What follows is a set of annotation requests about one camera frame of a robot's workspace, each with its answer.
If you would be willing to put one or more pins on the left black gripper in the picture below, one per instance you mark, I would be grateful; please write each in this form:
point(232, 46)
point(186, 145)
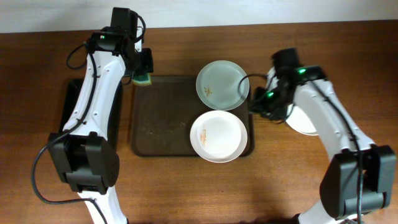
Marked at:
point(148, 64)

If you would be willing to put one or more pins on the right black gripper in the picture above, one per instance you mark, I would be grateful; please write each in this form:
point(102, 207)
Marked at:
point(260, 103)

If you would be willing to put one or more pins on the green yellow sponge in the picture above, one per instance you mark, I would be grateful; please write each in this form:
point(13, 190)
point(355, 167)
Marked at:
point(142, 79)

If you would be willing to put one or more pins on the white plate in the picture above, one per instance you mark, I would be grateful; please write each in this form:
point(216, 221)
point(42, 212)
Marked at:
point(218, 136)
point(299, 121)

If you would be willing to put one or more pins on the pale grey plate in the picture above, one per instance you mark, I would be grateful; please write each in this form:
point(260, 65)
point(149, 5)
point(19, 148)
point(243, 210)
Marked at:
point(222, 85)

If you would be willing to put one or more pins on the white plate front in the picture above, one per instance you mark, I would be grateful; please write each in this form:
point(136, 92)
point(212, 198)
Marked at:
point(218, 136)

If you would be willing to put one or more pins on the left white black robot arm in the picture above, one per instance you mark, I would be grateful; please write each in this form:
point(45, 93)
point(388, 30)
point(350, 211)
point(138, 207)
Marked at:
point(84, 151)

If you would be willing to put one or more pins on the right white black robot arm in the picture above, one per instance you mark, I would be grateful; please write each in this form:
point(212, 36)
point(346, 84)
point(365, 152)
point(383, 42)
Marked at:
point(360, 176)

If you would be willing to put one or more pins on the brown tray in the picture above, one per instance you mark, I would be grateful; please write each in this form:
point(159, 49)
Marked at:
point(163, 115)

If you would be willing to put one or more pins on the black tray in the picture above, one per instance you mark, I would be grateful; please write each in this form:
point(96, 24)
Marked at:
point(73, 90)

